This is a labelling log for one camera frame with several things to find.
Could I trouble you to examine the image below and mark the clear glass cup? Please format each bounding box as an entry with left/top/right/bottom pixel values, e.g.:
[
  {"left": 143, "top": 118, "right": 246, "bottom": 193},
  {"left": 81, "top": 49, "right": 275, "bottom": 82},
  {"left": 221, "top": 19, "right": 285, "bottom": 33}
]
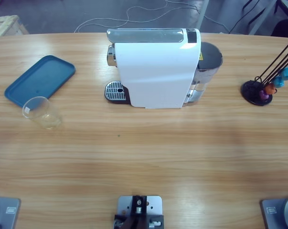
[{"left": 21, "top": 96, "right": 63, "bottom": 131}]

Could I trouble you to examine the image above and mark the silver coffee machine lever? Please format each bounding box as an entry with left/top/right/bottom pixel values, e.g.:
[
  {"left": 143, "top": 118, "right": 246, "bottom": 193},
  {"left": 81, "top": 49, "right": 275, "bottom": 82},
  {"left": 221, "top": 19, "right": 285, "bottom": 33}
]
[{"left": 106, "top": 28, "right": 185, "bottom": 44}]

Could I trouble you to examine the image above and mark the purple coffee capsule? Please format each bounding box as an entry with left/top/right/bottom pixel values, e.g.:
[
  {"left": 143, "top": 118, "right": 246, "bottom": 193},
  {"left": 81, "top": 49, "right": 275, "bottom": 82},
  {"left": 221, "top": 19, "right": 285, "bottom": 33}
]
[{"left": 258, "top": 90, "right": 270, "bottom": 101}]

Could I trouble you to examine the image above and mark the orange coffee capsule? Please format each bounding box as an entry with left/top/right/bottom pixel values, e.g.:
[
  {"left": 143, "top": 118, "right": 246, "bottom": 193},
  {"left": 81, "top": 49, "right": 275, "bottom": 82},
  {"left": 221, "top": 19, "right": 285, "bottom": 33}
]
[{"left": 264, "top": 83, "right": 277, "bottom": 95}]

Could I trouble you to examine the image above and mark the white capsule coffee machine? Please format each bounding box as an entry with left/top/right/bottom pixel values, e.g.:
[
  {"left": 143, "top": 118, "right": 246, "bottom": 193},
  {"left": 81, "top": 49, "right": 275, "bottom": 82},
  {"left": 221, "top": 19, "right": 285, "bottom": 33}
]
[{"left": 104, "top": 28, "right": 224, "bottom": 110}]

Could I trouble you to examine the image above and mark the black capsule holder with rods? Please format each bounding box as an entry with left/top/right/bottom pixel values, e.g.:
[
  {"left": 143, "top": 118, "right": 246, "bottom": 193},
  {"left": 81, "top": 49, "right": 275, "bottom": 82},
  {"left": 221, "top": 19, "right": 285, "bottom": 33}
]
[{"left": 241, "top": 39, "right": 288, "bottom": 106}]

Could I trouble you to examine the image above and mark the blue rectangular plastic tray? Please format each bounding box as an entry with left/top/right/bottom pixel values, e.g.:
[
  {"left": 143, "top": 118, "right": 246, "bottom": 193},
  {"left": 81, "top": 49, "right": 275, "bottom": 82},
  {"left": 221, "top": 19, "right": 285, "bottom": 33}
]
[{"left": 4, "top": 55, "right": 76, "bottom": 111}]

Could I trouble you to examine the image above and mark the black chair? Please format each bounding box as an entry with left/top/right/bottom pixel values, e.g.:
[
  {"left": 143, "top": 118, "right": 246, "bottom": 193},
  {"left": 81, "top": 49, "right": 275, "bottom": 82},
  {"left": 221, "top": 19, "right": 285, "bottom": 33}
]
[{"left": 272, "top": 18, "right": 288, "bottom": 39}]

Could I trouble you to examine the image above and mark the light wooden crate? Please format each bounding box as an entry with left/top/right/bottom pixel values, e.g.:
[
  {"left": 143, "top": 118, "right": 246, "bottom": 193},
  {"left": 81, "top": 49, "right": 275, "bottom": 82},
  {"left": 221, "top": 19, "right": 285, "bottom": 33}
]
[{"left": 0, "top": 15, "right": 30, "bottom": 38}]

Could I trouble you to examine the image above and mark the clear water tank black lid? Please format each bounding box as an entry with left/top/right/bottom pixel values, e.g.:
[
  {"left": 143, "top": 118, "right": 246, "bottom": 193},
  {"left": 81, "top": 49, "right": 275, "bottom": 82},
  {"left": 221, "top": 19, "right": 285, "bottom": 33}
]
[{"left": 183, "top": 42, "right": 224, "bottom": 107}]

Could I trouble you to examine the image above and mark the black metal grid drip tray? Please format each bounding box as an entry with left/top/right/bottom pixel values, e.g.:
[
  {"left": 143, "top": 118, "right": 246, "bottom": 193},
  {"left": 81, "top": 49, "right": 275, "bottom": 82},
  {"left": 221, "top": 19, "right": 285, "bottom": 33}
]
[{"left": 104, "top": 81, "right": 131, "bottom": 105}]

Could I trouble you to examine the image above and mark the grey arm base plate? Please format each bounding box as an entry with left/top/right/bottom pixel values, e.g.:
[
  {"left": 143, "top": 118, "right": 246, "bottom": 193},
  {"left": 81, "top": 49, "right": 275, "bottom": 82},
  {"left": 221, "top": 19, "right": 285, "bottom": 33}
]
[
  {"left": 0, "top": 196, "right": 22, "bottom": 229},
  {"left": 260, "top": 196, "right": 288, "bottom": 229}
]

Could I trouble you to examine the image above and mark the white slanted metal post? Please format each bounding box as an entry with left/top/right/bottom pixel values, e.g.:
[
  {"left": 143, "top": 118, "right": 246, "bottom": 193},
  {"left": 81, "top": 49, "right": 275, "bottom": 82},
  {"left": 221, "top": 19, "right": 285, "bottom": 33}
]
[{"left": 250, "top": 0, "right": 277, "bottom": 35}]

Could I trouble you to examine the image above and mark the black floor cable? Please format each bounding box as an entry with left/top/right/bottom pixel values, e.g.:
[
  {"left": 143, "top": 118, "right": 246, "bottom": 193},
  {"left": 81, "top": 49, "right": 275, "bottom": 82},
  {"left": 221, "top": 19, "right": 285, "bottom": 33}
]
[{"left": 229, "top": 4, "right": 266, "bottom": 34}]

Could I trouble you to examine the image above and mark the white upright metal post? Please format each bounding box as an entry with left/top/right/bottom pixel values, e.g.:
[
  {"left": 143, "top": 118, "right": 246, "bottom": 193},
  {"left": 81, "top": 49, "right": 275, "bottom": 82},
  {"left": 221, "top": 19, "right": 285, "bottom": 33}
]
[{"left": 195, "top": 0, "right": 210, "bottom": 31}]

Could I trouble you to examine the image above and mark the white floor cable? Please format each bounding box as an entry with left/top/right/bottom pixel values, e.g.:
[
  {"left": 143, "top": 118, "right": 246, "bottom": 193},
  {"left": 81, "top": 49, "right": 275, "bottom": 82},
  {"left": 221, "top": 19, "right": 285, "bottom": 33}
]
[{"left": 74, "top": 0, "right": 230, "bottom": 34}]

